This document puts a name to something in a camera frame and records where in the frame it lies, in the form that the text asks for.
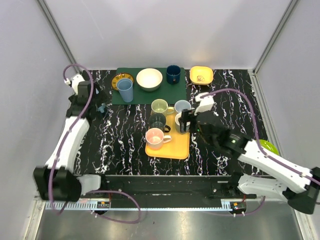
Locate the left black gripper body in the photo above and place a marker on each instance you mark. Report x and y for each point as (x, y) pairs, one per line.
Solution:
(97, 100)

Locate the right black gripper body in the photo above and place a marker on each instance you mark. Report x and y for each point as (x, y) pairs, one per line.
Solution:
(198, 130)

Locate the grey white-inside mug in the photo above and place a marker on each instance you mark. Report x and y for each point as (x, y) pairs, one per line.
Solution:
(177, 123)

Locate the blue butterfly mug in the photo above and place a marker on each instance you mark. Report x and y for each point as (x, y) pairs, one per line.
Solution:
(102, 109)

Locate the dark grey mug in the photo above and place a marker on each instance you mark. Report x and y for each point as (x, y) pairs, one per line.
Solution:
(159, 121)

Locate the pink mug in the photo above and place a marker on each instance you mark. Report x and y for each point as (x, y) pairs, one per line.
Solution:
(156, 138)

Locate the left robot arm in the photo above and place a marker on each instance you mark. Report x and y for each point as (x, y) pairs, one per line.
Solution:
(56, 178)

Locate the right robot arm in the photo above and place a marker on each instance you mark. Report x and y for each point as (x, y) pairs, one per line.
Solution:
(296, 185)

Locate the light blue mug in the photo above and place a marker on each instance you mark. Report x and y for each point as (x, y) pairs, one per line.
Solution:
(181, 105)

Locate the pale green mug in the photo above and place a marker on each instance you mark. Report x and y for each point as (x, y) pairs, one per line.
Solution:
(160, 106)

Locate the navy blue mug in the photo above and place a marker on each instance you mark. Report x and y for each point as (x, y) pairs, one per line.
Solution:
(173, 73)

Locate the dark green mat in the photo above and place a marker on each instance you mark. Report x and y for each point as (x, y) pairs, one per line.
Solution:
(171, 93)

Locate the yellow plastic tray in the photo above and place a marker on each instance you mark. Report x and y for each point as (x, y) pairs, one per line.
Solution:
(177, 148)

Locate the yellow square bowl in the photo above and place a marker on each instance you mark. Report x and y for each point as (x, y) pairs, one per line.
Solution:
(201, 75)

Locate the light blue plastic cup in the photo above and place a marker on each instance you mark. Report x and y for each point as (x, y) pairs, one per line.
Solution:
(125, 88)

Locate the yellow patterned saucer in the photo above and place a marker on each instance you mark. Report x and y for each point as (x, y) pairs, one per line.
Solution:
(120, 76)

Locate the white bowl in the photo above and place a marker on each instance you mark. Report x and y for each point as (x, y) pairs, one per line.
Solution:
(149, 79)

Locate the lime green plate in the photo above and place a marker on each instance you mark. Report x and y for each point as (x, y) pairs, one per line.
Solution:
(269, 146)

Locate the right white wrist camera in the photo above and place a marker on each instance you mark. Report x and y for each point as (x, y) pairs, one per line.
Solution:
(205, 102)

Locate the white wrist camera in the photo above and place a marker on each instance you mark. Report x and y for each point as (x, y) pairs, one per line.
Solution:
(74, 82)
(205, 102)

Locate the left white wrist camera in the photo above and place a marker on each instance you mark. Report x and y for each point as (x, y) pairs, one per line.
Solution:
(74, 82)

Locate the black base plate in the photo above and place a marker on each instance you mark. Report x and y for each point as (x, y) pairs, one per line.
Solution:
(166, 191)

